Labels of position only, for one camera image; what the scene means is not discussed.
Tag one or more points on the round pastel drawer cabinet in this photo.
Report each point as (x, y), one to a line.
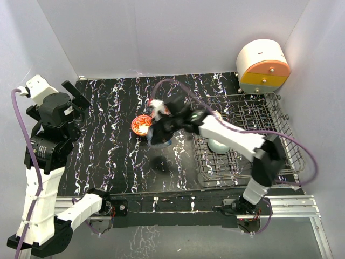
(262, 66)

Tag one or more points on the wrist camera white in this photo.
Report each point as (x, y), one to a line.
(156, 106)
(37, 88)

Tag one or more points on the red geometric pattern bowl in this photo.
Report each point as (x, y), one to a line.
(160, 110)

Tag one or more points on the grey wire dish rack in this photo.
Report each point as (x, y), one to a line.
(225, 156)

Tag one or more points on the orange floral pattern bowl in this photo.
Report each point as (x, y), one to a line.
(141, 124)

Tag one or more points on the teal dotted pattern bowl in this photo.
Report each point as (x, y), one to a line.
(217, 147)

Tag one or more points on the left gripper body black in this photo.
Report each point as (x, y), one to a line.
(34, 109)

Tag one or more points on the blue white pattern bowl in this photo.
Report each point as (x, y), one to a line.
(154, 141)

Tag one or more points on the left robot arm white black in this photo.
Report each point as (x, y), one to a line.
(47, 150)

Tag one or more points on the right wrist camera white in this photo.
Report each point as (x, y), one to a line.
(156, 106)

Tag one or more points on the white bowl orange leaves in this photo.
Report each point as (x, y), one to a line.
(218, 115)

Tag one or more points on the aluminium rail frame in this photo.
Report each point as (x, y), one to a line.
(181, 210)

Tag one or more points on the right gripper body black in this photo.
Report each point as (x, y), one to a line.
(165, 125)

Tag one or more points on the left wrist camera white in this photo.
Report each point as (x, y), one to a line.
(37, 88)

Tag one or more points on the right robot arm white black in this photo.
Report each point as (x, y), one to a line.
(263, 151)

